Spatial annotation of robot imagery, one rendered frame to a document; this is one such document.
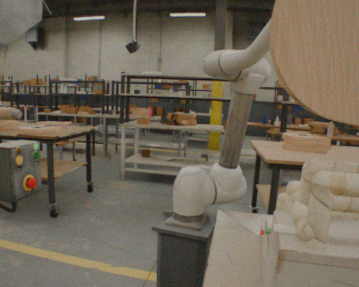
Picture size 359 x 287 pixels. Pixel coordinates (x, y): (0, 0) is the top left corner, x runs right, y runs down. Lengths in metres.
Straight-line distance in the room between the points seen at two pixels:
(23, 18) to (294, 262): 0.69
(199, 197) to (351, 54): 1.03
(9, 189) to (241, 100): 1.00
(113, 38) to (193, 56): 3.67
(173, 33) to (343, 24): 11.82
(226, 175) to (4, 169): 0.95
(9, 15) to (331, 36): 0.59
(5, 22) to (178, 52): 11.44
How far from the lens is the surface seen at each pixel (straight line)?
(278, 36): 0.42
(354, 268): 0.45
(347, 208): 0.60
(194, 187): 1.30
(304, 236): 0.43
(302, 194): 0.50
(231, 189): 1.41
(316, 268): 0.44
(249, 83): 1.26
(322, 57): 0.43
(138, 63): 12.40
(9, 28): 0.67
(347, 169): 0.50
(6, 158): 1.08
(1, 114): 0.77
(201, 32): 12.00
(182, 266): 1.42
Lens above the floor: 1.30
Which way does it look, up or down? 9 degrees down
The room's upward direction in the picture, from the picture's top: 3 degrees clockwise
